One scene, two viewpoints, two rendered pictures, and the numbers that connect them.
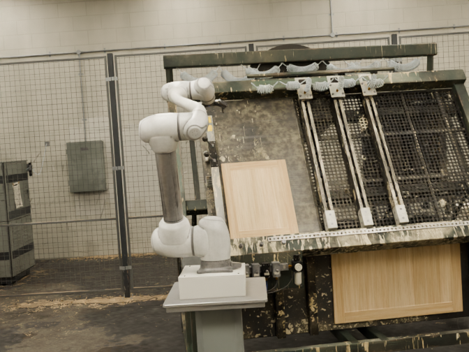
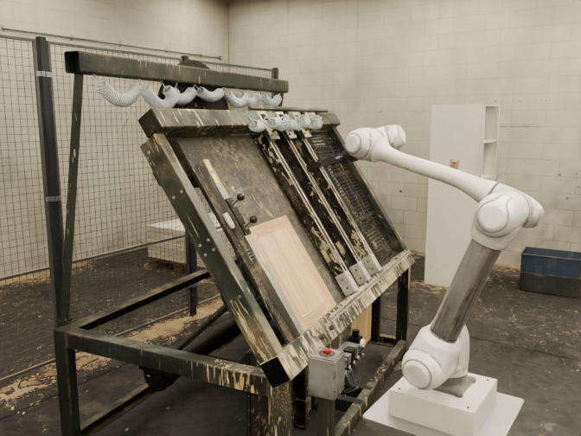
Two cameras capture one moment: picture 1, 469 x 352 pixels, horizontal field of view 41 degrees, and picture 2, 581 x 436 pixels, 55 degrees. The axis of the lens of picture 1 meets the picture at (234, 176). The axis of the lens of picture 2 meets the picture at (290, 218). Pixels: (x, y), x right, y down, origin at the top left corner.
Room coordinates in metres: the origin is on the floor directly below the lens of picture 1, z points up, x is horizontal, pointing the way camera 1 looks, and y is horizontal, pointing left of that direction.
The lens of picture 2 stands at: (2.62, 2.18, 1.88)
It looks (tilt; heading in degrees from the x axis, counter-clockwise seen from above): 10 degrees down; 303
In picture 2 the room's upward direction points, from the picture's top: straight up
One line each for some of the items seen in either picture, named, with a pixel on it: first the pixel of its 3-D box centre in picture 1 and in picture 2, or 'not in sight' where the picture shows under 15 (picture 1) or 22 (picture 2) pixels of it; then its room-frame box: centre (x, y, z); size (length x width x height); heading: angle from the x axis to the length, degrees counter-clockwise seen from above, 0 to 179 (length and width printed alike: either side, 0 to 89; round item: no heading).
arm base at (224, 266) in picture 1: (219, 264); (448, 375); (3.20, 0.10, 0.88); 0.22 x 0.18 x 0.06; 87
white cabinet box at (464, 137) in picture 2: not in sight; (461, 195); (4.37, -4.21, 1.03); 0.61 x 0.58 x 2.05; 88
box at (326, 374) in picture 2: (191, 258); (326, 373); (3.66, 0.28, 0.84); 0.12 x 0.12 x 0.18; 7
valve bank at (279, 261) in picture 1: (264, 274); (347, 362); (3.78, -0.15, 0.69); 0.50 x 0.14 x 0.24; 97
